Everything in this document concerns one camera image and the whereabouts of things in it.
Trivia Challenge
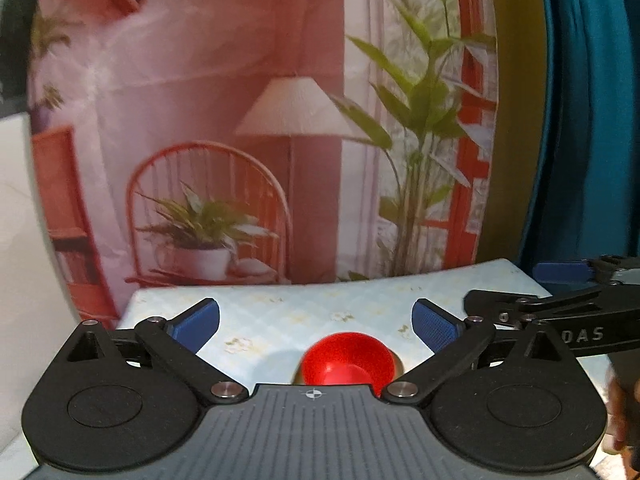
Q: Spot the person's right hand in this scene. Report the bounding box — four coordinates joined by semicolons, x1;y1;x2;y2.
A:
605;360;640;453

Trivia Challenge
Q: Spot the printed backdrop cloth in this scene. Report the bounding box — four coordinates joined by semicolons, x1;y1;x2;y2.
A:
29;0;501;318

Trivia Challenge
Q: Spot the teal curtain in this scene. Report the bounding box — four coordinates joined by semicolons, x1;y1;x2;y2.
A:
515;0;640;273

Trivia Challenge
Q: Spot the olive green cloth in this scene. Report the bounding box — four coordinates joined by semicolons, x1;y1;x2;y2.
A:
472;0;553;266

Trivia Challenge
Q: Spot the red bowl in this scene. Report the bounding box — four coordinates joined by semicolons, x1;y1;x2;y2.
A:
301;332;395;386

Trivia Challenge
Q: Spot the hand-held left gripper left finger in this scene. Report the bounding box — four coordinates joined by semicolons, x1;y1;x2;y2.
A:
67;298;249;404

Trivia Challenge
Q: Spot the floral checked tablecloth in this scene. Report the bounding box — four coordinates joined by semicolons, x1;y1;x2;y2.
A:
119;257;556;387

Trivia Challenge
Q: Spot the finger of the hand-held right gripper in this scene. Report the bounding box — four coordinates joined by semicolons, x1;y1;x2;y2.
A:
464;290;556;328
532;260;601;284

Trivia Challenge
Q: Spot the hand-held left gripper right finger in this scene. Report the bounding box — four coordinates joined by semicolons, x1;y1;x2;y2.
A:
382;298;566;404

